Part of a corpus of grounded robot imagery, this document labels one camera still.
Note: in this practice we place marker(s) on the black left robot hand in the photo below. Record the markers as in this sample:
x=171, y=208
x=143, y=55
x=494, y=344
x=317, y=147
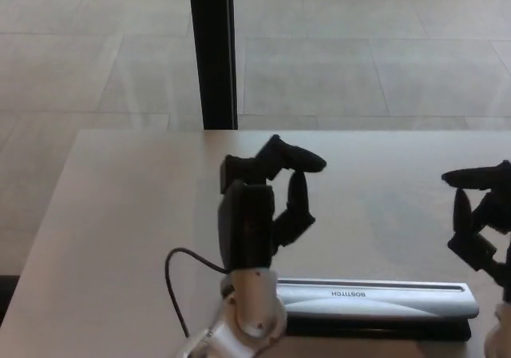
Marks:
x=247, y=218

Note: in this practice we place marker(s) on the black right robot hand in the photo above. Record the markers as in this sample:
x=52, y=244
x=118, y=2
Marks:
x=485, y=210

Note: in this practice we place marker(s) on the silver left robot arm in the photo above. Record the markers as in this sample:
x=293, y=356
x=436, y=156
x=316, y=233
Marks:
x=243, y=314

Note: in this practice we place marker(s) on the silver Bostitch hole punch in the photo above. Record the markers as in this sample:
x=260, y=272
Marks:
x=379, y=300

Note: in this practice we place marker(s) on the black vertical post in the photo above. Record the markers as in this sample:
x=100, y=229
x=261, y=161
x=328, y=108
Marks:
x=213, y=50

